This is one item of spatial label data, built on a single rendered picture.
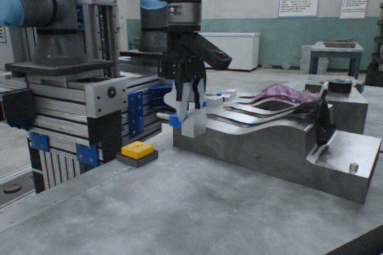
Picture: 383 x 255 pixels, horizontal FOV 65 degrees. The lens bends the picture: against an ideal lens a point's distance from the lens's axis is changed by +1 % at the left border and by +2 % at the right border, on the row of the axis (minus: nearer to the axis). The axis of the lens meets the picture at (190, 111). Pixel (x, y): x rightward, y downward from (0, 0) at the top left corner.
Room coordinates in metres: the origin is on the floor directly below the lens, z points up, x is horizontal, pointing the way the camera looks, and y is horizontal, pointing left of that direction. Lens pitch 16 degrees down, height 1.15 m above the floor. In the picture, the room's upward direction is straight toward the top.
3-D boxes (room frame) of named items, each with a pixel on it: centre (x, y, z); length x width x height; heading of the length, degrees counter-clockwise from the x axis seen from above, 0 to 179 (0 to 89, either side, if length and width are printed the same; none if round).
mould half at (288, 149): (0.78, -0.23, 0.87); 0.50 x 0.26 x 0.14; 54
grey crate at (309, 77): (4.15, -1.96, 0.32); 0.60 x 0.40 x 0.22; 69
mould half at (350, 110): (1.12, -0.37, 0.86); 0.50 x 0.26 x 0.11; 71
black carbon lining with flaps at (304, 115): (0.80, -0.22, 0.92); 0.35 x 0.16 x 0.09; 54
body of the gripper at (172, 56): (0.68, 0.02, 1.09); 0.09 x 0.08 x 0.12; 54
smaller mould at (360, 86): (1.58, -0.83, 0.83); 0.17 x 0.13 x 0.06; 54
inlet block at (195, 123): (0.68, 0.03, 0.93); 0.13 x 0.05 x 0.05; 54
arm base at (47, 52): (0.93, 0.40, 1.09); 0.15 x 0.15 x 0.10
